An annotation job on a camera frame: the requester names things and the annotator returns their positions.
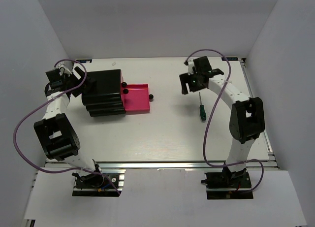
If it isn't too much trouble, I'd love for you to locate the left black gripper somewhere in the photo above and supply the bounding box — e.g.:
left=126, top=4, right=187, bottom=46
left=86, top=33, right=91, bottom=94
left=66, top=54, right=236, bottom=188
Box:
left=63, top=67, right=96, bottom=98

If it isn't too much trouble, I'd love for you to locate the large green screwdriver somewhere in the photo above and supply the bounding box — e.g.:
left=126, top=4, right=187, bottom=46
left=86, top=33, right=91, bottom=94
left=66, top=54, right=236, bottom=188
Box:
left=198, top=92, right=207, bottom=122

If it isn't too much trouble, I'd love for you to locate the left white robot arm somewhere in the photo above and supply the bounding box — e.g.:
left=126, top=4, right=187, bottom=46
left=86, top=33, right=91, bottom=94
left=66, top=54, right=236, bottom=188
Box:
left=34, top=64, right=104, bottom=187

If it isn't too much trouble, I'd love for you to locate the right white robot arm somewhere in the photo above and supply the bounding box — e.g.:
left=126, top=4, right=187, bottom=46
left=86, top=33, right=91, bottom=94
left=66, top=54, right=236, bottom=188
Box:
left=179, top=56, right=265, bottom=187

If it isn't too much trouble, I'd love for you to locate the black drawer cabinet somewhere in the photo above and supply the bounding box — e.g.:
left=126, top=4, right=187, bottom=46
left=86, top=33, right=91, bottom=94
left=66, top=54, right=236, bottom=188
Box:
left=81, top=69, right=126, bottom=117

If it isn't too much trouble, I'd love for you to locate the blue label sticker left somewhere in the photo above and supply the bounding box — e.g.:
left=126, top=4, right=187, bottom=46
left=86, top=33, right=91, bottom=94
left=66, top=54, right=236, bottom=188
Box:
left=77, top=59, right=92, bottom=64

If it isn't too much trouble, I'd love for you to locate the blue label sticker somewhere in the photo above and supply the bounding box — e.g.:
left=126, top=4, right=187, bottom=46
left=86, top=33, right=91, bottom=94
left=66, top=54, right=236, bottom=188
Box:
left=221, top=57, right=239, bottom=62
left=77, top=59, right=92, bottom=64

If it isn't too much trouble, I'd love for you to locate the blue label sticker right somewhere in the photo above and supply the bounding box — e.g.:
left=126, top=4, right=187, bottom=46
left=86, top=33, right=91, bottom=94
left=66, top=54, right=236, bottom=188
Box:
left=221, top=57, right=239, bottom=62

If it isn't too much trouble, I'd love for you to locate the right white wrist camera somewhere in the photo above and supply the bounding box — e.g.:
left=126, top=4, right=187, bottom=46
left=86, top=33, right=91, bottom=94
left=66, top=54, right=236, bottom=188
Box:
left=184, top=60, right=195, bottom=75

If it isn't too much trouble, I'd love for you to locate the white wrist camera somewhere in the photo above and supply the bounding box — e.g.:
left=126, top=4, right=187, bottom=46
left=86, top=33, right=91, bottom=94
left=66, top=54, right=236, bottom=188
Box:
left=184, top=60, right=195, bottom=75
left=54, top=61, right=73, bottom=70

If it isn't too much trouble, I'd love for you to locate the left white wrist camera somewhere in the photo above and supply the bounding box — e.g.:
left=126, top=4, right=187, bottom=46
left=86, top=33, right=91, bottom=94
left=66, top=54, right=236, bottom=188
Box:
left=54, top=61, right=73, bottom=70

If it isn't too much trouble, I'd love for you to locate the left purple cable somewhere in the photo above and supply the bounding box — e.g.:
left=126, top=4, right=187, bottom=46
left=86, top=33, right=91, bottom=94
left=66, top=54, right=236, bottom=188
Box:
left=12, top=59, right=121, bottom=195

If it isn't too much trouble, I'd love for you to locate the purple cable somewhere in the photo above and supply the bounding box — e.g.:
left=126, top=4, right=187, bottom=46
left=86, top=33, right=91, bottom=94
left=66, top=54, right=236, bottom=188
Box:
left=186, top=49, right=265, bottom=194
left=12, top=59, right=121, bottom=195

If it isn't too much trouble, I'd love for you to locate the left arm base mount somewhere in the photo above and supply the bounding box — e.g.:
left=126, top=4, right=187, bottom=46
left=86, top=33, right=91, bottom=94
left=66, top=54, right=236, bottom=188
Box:
left=72, top=165, right=122, bottom=197

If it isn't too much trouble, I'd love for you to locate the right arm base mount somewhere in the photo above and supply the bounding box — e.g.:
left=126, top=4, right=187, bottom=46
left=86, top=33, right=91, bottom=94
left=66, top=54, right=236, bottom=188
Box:
left=200, top=167, right=253, bottom=200

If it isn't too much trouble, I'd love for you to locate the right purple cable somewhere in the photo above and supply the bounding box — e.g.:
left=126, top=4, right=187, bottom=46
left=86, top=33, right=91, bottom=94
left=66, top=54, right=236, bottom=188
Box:
left=186, top=49, right=265, bottom=194

